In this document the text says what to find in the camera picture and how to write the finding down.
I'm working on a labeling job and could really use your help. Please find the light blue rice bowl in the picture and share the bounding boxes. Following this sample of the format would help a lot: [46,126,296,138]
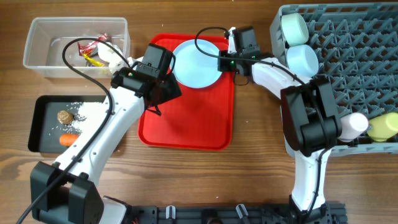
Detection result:
[286,45,319,78]

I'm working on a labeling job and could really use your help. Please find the mint green bowl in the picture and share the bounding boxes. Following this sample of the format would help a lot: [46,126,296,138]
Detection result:
[281,13,309,47]

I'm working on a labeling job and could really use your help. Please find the white tissue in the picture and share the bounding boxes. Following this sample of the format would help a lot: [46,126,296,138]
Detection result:
[97,43,123,68]

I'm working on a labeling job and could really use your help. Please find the yellow snack wrapper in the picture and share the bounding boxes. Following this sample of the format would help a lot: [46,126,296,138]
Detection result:
[83,54,104,67]

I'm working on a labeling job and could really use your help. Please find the white rice grains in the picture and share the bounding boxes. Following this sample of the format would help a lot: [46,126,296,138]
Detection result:
[49,101,108,136]

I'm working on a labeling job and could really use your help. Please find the red foil wrapper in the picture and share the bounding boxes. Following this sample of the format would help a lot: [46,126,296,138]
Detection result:
[78,34,108,56]

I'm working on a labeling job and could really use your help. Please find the brown food lump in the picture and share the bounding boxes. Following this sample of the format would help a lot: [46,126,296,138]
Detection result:
[57,110,74,124]

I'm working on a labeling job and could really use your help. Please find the orange carrot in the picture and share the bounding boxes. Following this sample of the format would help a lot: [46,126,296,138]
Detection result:
[59,134,79,147]

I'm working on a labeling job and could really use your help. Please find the pink cup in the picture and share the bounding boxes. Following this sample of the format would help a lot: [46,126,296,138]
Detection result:
[338,112,369,142]

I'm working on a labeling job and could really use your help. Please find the yellow cup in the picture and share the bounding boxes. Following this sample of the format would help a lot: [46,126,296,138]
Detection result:
[367,113,397,142]

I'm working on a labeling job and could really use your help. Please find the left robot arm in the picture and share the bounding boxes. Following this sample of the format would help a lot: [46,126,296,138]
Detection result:
[21,44,182,223]

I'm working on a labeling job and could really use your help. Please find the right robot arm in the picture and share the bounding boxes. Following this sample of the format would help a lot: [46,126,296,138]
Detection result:
[216,27,342,223]

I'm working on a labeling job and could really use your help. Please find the grey dishwasher rack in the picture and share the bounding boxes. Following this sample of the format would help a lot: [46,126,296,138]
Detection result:
[269,2,398,157]

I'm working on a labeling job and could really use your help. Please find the black waste tray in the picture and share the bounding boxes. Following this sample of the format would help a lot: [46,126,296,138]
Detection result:
[28,95,105,153]

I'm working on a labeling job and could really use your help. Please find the light blue plate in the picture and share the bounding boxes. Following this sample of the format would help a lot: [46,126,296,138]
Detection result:
[174,39,222,89]

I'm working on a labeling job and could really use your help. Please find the red serving tray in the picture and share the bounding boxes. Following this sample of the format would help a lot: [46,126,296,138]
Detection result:
[137,34,234,151]

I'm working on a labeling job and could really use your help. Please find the clear plastic bin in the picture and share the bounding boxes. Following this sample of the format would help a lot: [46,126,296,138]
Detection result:
[23,17,131,78]

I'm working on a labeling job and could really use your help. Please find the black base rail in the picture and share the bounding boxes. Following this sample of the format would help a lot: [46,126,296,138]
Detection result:
[122,203,348,224]

